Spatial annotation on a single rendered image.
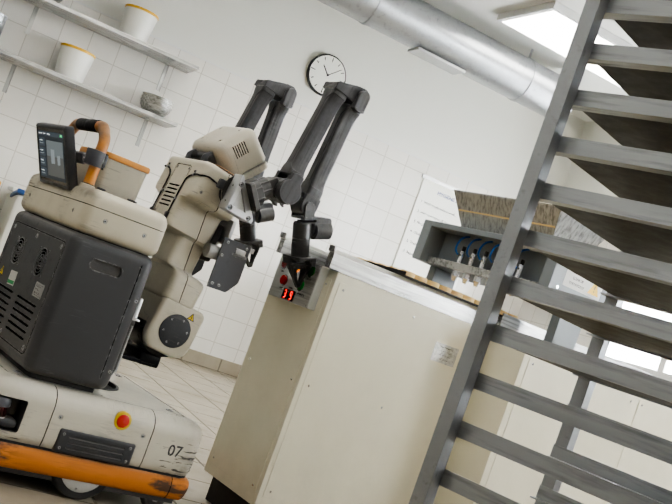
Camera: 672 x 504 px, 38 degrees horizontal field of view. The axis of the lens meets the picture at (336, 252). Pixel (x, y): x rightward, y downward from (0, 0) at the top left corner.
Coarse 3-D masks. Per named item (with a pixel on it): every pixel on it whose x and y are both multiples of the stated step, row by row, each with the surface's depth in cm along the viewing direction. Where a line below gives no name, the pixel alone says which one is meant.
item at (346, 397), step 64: (320, 320) 300; (384, 320) 313; (448, 320) 329; (256, 384) 315; (320, 384) 303; (384, 384) 317; (448, 384) 333; (256, 448) 304; (320, 448) 307; (384, 448) 321
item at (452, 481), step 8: (448, 472) 173; (448, 480) 172; (456, 480) 171; (464, 480) 171; (448, 488) 172; (456, 488) 171; (464, 488) 170; (472, 488) 169; (480, 488) 168; (464, 496) 170; (472, 496) 169; (480, 496) 168; (488, 496) 167; (496, 496) 166; (504, 496) 165
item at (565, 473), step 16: (464, 432) 173; (480, 432) 171; (496, 448) 168; (512, 448) 167; (528, 448) 165; (528, 464) 164; (544, 464) 162; (560, 464) 160; (560, 480) 160; (576, 480) 158; (592, 480) 156; (608, 496) 154; (624, 496) 153; (640, 496) 151
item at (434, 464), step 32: (608, 0) 178; (576, 32) 178; (576, 64) 176; (544, 128) 176; (544, 160) 175; (512, 224) 175; (512, 256) 174; (480, 320) 174; (480, 352) 173; (448, 416) 172; (448, 448) 173
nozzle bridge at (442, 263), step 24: (432, 240) 382; (456, 240) 380; (480, 240) 370; (432, 264) 382; (456, 264) 368; (528, 264) 347; (552, 264) 327; (576, 288) 333; (600, 288) 340; (552, 336) 331; (576, 336) 337
